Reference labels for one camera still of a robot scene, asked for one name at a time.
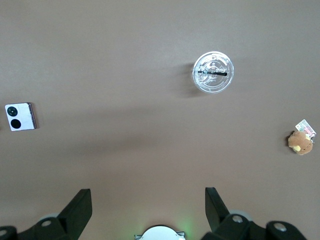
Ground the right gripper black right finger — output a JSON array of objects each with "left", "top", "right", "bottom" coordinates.
[{"left": 201, "top": 186, "right": 268, "bottom": 240}]

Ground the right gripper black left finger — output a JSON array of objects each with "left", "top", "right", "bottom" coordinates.
[{"left": 29, "top": 188, "right": 93, "bottom": 240}]

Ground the black drinking straw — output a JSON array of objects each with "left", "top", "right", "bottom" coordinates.
[{"left": 197, "top": 70, "right": 228, "bottom": 77}]

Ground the clear plastic cup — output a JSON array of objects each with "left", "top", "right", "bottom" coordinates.
[{"left": 191, "top": 51, "right": 235, "bottom": 95}]

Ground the white folding phone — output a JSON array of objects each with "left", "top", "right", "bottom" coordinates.
[{"left": 4, "top": 101, "right": 40, "bottom": 132}]

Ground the brown plush keychain toy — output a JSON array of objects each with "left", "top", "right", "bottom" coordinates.
[{"left": 286, "top": 130, "right": 314, "bottom": 157}]

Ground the colourful paper tag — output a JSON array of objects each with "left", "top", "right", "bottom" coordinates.
[{"left": 294, "top": 119, "right": 317, "bottom": 138}]

